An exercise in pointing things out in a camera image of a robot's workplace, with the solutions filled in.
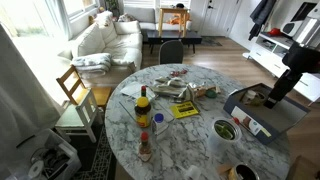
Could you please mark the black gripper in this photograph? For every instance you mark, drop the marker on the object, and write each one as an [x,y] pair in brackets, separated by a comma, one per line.
[285,85]

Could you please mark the white plastic cup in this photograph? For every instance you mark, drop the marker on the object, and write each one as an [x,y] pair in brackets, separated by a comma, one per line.
[216,143]

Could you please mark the yellow flat packet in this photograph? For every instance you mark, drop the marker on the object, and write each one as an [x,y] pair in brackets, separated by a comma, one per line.
[184,110]

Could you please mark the grey open box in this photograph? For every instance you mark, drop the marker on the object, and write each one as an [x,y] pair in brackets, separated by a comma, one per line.
[283,116]

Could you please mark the small white jar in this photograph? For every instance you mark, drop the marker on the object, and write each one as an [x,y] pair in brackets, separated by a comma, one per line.
[249,96]

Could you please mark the white tv cabinet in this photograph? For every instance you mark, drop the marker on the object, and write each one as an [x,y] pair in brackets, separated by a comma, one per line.
[270,60]

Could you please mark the small wooden block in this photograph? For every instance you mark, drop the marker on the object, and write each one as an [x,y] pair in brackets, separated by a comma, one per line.
[217,89]

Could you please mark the green round lid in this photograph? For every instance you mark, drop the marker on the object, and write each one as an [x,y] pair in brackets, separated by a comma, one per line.
[211,94]

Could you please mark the red object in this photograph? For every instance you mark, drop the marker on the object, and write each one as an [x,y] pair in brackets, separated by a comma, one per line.
[274,32]

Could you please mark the white speaker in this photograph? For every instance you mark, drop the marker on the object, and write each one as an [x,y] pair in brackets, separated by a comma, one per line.
[291,28]

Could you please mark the door mat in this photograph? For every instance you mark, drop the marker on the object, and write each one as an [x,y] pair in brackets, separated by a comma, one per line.
[211,41]

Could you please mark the hanging dark jacket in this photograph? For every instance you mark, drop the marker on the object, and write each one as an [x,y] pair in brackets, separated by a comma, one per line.
[261,13]

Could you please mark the red candy wrapper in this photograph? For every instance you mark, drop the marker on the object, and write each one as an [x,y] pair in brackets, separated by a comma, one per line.
[184,71]
[175,73]

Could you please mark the black tv screen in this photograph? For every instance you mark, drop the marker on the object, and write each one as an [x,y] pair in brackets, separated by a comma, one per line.
[304,11]

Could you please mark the striped grey cloth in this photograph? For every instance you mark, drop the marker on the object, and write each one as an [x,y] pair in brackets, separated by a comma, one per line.
[171,89]

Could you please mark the white door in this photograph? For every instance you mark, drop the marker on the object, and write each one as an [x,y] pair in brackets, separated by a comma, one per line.
[216,16]

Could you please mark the dark grey chair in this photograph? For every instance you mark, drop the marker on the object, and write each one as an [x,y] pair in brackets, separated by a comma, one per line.
[171,52]

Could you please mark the clear bottle blue cap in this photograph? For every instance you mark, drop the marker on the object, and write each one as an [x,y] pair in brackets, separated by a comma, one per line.
[160,128]

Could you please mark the dark coffee table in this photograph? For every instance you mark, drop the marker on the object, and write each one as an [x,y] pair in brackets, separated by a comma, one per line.
[173,36]

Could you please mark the orange toy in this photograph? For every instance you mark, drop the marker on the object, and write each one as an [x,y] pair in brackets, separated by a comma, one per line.
[176,20]

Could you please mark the sauce bottle yellow label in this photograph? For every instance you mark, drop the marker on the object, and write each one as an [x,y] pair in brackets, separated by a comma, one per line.
[142,111]

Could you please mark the small hot sauce bottle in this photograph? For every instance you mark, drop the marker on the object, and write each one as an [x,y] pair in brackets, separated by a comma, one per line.
[145,150]

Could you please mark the wooden side table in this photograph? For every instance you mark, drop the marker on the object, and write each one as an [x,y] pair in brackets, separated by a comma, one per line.
[161,20]

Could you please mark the white paper sheet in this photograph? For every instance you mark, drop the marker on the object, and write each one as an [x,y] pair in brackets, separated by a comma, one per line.
[131,90]

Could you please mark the cream sofa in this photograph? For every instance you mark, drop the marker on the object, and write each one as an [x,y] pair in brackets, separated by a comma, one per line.
[123,46]

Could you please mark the cream cushion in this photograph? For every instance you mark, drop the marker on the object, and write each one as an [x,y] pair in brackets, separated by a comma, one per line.
[127,27]

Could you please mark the wooden chair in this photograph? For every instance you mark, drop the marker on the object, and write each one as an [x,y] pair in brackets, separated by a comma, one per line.
[100,95]

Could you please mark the patterned dark rug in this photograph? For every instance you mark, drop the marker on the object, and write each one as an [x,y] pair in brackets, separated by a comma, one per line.
[100,160]

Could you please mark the folded grey blanket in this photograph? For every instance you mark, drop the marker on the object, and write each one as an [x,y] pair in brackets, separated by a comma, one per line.
[91,63]

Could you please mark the potted plant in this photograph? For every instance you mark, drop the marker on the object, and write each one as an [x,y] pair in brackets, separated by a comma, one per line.
[112,6]

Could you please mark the patterned pillow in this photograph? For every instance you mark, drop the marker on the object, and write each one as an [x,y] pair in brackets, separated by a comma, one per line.
[104,18]

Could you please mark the small white chair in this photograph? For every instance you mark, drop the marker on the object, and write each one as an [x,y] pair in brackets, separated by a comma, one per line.
[71,118]

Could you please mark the clear storage bin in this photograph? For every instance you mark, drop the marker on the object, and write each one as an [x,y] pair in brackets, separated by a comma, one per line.
[50,160]

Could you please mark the white curtain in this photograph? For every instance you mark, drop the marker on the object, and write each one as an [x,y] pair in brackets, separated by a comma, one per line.
[20,100]

